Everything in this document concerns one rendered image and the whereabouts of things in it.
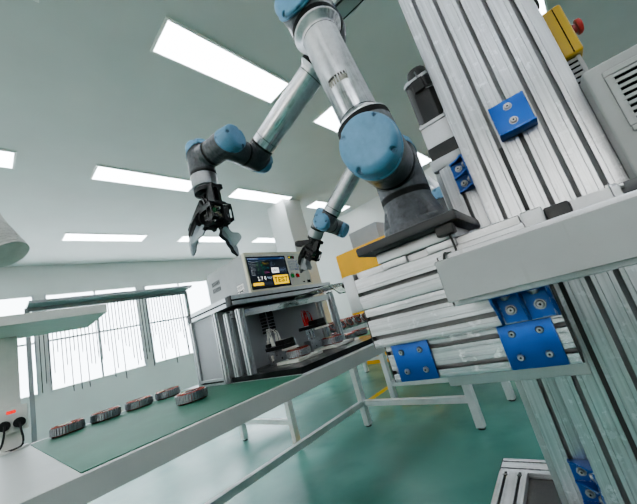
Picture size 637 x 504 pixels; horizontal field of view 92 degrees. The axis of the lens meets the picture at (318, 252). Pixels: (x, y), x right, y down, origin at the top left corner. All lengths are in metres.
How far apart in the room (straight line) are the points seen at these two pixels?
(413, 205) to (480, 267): 0.24
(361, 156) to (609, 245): 0.38
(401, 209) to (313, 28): 0.44
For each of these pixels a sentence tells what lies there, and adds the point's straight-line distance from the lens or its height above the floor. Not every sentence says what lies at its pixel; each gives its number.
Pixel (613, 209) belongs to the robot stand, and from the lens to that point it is 0.53.
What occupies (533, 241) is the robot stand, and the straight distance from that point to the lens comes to 0.52.
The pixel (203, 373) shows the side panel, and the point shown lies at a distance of 1.75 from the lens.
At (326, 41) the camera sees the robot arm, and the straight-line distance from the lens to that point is 0.80.
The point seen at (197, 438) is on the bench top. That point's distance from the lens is 0.91.
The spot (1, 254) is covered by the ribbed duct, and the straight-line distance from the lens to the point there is 1.98.
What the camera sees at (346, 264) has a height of 1.74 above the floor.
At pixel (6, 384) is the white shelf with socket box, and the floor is 0.99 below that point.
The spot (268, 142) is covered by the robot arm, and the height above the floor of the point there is 1.45.
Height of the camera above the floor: 0.90
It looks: 12 degrees up
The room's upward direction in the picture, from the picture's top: 16 degrees counter-clockwise
